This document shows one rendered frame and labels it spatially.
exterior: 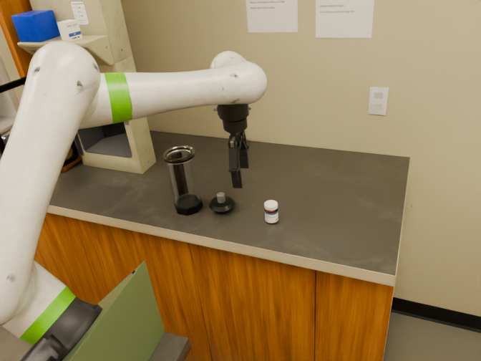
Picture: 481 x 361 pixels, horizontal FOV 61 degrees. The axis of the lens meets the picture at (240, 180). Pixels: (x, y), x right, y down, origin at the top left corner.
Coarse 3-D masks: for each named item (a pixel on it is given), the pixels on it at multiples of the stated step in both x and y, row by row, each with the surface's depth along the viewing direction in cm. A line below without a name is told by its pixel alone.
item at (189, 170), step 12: (168, 156) 139; (180, 156) 143; (168, 168) 137; (180, 168) 135; (192, 168) 138; (180, 180) 138; (192, 180) 139; (180, 192) 140; (192, 192) 141; (180, 204) 143; (192, 204) 143
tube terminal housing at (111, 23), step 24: (48, 0) 145; (72, 0) 141; (96, 0) 138; (96, 24) 143; (120, 24) 149; (120, 48) 150; (144, 120) 169; (144, 144) 171; (120, 168) 177; (144, 168) 174
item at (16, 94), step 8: (16, 88) 150; (0, 96) 145; (8, 96) 148; (16, 96) 150; (0, 104) 146; (8, 104) 148; (16, 104) 151; (0, 112) 146; (8, 112) 149; (16, 112) 151; (0, 120) 147; (8, 120) 149; (0, 128) 147; (8, 128) 150; (8, 136) 150; (0, 152) 149
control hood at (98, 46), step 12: (60, 36) 150; (84, 36) 146; (96, 36) 144; (24, 48) 148; (36, 48) 145; (84, 48) 137; (96, 48) 139; (108, 48) 144; (96, 60) 145; (108, 60) 145
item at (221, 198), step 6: (222, 192) 144; (216, 198) 146; (222, 198) 142; (228, 198) 145; (210, 204) 144; (216, 204) 143; (222, 204) 142; (228, 204) 142; (234, 204) 144; (216, 210) 142; (222, 210) 141; (228, 210) 143
